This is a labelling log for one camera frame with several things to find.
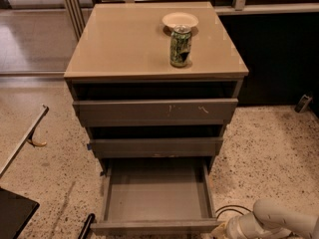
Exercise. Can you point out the green soda can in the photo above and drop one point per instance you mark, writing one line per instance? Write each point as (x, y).
(180, 43)

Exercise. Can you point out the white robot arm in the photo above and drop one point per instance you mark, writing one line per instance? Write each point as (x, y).
(268, 220)

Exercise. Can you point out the metal table leg frame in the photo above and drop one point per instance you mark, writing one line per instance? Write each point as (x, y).
(27, 137)

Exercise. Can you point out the grey drawer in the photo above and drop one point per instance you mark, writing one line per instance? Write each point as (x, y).
(155, 147)
(156, 112)
(150, 196)

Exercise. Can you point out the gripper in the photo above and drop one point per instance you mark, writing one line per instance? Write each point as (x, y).
(233, 225)

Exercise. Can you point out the grey top drawer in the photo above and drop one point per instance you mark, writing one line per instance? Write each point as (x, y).
(156, 112)

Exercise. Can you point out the grey bottom drawer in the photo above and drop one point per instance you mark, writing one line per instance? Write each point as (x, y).
(150, 196)

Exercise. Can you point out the grey wall device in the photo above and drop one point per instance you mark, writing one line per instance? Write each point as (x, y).
(303, 104)

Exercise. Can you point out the grey middle drawer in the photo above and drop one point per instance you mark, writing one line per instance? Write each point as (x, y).
(155, 147)

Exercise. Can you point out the black panel corner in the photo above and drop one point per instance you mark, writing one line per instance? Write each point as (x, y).
(15, 212)

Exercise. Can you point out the grey drawer cabinet beige top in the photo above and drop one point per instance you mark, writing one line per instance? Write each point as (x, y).
(123, 55)

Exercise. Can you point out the white paper bowl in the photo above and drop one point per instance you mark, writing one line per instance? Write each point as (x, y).
(172, 20)

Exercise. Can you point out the black curved handle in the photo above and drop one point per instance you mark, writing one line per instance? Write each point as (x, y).
(86, 227)

